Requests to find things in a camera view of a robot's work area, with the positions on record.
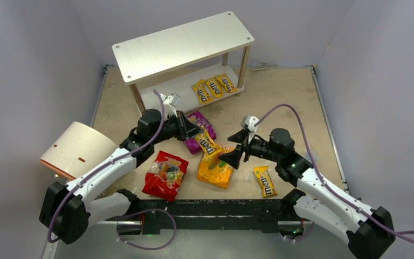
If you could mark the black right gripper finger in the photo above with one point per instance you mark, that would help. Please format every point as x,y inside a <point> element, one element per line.
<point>232,158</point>
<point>240,137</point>

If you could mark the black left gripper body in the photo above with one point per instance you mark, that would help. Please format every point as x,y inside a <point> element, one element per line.
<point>183,124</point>

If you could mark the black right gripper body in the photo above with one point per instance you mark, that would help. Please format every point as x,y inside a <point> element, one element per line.
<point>246,146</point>

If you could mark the yellow M&M candy bag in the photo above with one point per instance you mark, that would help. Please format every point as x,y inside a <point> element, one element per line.
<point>214,87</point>

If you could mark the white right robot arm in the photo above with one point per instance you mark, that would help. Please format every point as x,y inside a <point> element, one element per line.
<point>314,197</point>

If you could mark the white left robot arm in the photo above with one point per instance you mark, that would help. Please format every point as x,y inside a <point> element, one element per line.
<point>69,209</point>

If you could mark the purple gummy candy bag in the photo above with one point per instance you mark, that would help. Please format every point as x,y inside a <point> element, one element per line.
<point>200,120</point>

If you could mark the orange gummy candy bag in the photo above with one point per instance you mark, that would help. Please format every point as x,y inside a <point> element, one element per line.
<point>215,171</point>

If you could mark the red gummy candy bag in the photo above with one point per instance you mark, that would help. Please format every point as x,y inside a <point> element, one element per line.
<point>165,176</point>

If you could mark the white two-tier shelf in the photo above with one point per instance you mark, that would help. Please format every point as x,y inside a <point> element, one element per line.
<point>146,57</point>

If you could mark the white cylindrical lamp shade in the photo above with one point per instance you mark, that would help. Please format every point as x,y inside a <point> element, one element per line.
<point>77,151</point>

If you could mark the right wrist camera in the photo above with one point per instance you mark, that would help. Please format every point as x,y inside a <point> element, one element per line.
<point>250,123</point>

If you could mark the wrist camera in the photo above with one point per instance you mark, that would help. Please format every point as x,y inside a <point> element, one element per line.
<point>170,103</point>
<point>250,123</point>

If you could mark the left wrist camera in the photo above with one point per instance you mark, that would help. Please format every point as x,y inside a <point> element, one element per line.
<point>170,103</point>

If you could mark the grey bracket at wall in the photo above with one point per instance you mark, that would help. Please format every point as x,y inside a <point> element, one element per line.
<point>264,66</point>

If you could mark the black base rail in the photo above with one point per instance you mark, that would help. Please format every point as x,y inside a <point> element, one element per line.
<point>269,216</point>

